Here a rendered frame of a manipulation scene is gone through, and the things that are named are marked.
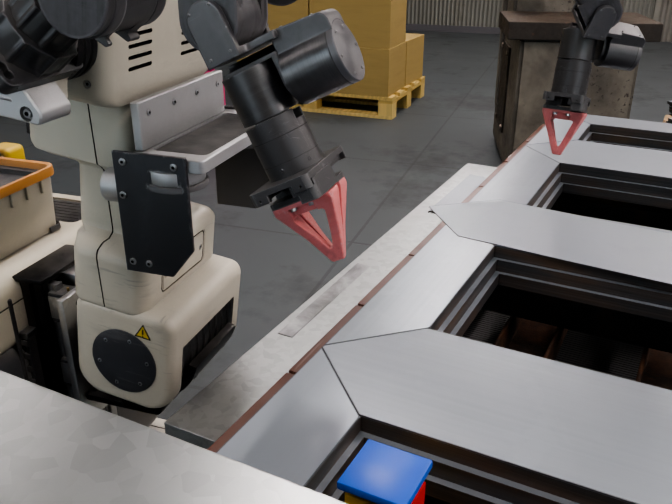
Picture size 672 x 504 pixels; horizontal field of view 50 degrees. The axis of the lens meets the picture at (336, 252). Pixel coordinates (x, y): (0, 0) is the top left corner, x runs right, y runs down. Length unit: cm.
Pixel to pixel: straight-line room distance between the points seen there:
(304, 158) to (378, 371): 24
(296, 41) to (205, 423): 56
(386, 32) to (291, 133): 453
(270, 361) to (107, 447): 74
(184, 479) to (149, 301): 67
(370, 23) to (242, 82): 456
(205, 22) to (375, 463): 40
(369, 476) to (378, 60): 473
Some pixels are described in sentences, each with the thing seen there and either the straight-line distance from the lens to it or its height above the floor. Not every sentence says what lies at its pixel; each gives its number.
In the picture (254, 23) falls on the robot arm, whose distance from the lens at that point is 69.
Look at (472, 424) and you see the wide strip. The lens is 70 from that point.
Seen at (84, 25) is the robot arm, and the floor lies 121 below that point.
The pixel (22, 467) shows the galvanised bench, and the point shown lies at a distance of 40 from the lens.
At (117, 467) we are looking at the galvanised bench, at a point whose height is 105.
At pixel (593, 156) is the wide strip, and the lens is 154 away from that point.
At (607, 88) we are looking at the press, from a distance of 397.
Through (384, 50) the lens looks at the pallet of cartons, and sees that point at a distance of 520.
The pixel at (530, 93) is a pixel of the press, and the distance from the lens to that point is 391.
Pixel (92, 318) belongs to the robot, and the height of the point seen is 79.
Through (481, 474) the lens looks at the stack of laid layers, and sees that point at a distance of 68.
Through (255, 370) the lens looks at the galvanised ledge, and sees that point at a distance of 110.
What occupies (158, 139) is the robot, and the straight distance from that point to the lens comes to 94.
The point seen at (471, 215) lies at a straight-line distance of 116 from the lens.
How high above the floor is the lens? 129
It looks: 25 degrees down
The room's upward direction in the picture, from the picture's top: straight up
